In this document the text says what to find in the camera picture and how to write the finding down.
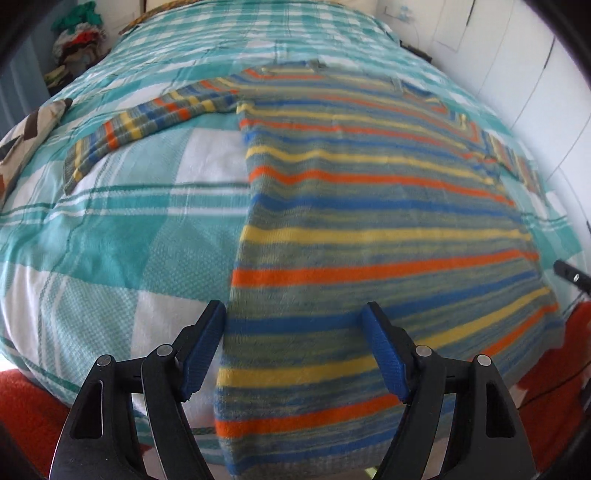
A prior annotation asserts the red rug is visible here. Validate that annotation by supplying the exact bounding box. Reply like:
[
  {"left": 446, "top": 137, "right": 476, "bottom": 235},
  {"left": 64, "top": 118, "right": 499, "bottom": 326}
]
[{"left": 0, "top": 300, "right": 591, "bottom": 480}]

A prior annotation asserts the striped knit sweater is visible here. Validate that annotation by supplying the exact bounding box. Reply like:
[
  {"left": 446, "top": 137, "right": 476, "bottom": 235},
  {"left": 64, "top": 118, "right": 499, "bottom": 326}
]
[{"left": 64, "top": 60, "right": 568, "bottom": 476}]

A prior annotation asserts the white wardrobe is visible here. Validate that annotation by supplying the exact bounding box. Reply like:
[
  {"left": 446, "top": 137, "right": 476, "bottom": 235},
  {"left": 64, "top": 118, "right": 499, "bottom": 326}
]
[{"left": 480, "top": 28, "right": 591, "bottom": 259}]

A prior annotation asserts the pile of clothes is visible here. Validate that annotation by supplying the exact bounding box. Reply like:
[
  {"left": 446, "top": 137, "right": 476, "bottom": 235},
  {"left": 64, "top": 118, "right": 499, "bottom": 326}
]
[{"left": 46, "top": 0, "right": 109, "bottom": 88}]

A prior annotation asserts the white wall panel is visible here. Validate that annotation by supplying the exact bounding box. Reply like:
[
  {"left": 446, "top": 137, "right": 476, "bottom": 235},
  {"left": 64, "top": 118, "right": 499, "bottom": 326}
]
[{"left": 433, "top": 0, "right": 469, "bottom": 51}]

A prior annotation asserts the dark bedside table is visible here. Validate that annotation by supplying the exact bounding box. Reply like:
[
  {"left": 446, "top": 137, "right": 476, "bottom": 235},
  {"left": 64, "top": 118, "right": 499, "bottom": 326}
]
[{"left": 399, "top": 39, "right": 432, "bottom": 64}]

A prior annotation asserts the teal plaid bedspread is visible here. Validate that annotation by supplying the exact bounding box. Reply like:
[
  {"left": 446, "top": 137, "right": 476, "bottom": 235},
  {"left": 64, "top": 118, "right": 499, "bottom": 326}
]
[{"left": 0, "top": 0, "right": 583, "bottom": 467}]

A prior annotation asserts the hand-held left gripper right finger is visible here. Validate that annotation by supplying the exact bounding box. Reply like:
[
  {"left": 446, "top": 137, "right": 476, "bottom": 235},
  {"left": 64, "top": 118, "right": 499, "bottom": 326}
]
[{"left": 361, "top": 302, "right": 539, "bottom": 480}]

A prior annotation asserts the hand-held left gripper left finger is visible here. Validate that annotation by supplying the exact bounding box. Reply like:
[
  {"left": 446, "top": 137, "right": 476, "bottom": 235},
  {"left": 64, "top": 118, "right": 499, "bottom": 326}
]
[{"left": 48, "top": 300, "right": 227, "bottom": 480}]

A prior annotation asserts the chevron patterned pillow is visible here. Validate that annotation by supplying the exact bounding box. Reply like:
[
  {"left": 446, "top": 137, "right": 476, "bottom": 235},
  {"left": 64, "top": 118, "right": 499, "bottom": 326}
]
[{"left": 0, "top": 98, "right": 74, "bottom": 204}]

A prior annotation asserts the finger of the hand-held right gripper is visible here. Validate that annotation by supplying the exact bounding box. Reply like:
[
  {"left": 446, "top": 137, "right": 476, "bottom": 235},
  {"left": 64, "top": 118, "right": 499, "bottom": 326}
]
[{"left": 553, "top": 259, "right": 591, "bottom": 292}]

